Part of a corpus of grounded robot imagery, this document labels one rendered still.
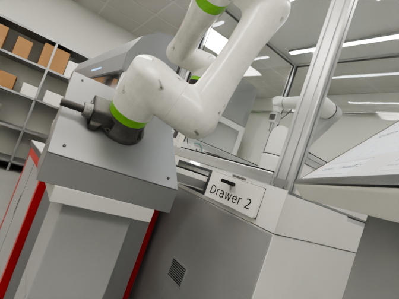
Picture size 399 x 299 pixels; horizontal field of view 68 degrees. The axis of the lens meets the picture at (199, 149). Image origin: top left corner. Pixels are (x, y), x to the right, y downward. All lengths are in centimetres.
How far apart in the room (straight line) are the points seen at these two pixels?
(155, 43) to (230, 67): 138
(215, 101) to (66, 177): 43
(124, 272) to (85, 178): 82
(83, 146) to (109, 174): 10
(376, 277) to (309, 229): 63
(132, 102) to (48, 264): 48
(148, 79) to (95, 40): 484
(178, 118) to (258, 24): 36
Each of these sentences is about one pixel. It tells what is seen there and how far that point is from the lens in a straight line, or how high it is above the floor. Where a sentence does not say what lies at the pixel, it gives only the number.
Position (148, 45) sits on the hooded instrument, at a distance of 217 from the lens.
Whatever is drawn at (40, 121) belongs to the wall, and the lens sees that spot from 538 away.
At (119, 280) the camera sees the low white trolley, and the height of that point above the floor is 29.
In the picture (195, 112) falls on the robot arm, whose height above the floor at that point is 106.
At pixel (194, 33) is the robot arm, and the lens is 114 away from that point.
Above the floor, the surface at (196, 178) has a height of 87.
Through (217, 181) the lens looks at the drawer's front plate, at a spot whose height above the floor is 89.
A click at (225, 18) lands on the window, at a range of 180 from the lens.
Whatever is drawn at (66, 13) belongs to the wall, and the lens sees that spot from 562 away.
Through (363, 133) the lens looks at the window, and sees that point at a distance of 138.
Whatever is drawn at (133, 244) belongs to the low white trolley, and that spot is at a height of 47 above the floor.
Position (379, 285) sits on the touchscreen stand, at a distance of 54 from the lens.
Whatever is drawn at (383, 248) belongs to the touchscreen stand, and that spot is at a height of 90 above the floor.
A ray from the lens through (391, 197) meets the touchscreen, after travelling 35.
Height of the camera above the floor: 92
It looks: 4 degrees up
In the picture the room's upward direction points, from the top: 19 degrees clockwise
